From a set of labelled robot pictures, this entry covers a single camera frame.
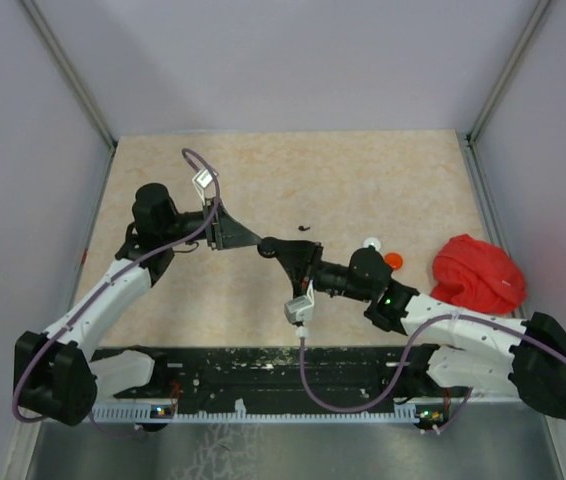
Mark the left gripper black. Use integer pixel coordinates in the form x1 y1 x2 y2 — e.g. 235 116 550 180
161 196 262 250

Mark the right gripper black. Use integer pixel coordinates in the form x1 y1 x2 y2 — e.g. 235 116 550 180
273 239 374 303

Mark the white earbud charging case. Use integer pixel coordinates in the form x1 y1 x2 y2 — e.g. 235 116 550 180
362 237 382 251

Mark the orange earbud charging case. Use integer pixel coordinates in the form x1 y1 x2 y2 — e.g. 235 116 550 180
384 252 403 270

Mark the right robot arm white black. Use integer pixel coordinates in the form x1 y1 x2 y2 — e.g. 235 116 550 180
258 237 566 420

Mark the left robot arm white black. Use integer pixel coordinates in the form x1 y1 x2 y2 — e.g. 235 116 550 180
11 183 261 426

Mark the red cloth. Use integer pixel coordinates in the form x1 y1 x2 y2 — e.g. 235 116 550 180
430 234 527 316

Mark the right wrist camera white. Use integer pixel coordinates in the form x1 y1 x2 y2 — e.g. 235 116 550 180
284 281 315 340

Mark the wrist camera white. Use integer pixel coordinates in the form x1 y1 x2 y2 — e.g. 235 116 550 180
284 281 315 340
191 169 218 204

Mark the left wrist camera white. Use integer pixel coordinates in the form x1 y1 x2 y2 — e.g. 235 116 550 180
191 169 218 204

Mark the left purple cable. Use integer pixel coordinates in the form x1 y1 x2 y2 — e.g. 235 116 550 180
11 148 223 424

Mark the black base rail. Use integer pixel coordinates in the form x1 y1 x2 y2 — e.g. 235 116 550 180
112 344 444 416

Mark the white cable duct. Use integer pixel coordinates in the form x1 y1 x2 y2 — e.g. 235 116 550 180
92 399 432 424

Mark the left aluminium frame post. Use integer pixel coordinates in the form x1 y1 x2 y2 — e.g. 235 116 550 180
16 0 118 153

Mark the aluminium frame post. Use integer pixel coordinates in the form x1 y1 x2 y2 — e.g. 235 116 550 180
466 0 555 148
16 0 118 153

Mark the right aluminium frame post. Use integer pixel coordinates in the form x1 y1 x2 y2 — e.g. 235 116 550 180
466 0 555 148

